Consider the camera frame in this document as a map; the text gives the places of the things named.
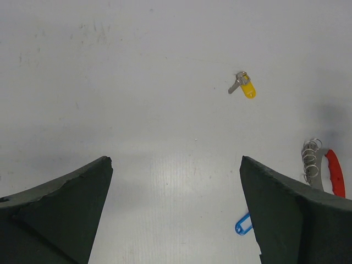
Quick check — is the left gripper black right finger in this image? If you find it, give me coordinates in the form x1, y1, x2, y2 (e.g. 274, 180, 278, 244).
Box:
240, 156, 351, 263

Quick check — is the red handled keyring holder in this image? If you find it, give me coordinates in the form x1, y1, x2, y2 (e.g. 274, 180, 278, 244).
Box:
301, 138, 346, 198

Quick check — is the yellow tag silver key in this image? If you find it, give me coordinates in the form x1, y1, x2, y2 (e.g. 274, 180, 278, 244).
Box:
228, 71, 256, 99

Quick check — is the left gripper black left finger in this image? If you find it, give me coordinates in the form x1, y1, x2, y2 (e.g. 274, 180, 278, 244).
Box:
1, 156, 113, 263

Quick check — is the blue tag key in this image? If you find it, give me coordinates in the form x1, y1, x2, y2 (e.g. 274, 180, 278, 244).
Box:
234, 213, 253, 236

